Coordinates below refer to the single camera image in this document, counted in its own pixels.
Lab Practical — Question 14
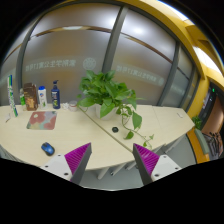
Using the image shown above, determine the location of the green white tall box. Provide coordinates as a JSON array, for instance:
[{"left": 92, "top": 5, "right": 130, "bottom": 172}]
[{"left": 7, "top": 75, "right": 18, "bottom": 117}]

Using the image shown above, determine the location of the small black round object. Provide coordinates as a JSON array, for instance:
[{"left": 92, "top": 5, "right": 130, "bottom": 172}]
[{"left": 112, "top": 127, "right": 119, "bottom": 133}]

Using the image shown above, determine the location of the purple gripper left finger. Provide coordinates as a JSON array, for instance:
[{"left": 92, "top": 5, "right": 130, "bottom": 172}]
[{"left": 65, "top": 143, "right": 92, "bottom": 185}]

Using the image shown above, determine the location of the blue computer mouse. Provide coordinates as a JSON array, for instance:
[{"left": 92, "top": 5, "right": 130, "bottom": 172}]
[{"left": 41, "top": 142, "right": 55, "bottom": 156}]

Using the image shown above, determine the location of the small white jar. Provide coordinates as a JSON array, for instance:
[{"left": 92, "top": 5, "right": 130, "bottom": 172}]
[{"left": 69, "top": 101, "right": 77, "bottom": 112}]

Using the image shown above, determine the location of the small background green plant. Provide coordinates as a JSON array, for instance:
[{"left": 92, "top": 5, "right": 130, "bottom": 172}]
[{"left": 192, "top": 116, "right": 202, "bottom": 129}]

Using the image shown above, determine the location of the green potted pothos plant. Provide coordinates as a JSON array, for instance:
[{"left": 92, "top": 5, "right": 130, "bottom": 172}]
[{"left": 77, "top": 70, "right": 154, "bottom": 149}]

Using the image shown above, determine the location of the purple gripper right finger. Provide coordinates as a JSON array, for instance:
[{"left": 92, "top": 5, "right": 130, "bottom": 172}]
[{"left": 133, "top": 143, "right": 160, "bottom": 185}]

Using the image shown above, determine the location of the small green bottle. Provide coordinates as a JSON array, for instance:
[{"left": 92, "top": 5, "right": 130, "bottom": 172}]
[{"left": 20, "top": 88, "right": 26, "bottom": 111}]

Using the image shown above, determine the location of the dark blue pump bottle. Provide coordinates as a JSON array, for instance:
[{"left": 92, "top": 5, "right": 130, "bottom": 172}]
[{"left": 51, "top": 80, "right": 60, "bottom": 109}]

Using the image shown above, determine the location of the white shampoo bottle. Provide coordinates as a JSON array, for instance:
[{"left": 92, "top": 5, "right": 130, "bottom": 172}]
[{"left": 38, "top": 86, "right": 47, "bottom": 109}]

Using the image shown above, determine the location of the colourful patterned mouse pad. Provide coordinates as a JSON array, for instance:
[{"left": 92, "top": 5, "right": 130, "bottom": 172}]
[{"left": 27, "top": 111, "right": 57, "bottom": 130}]

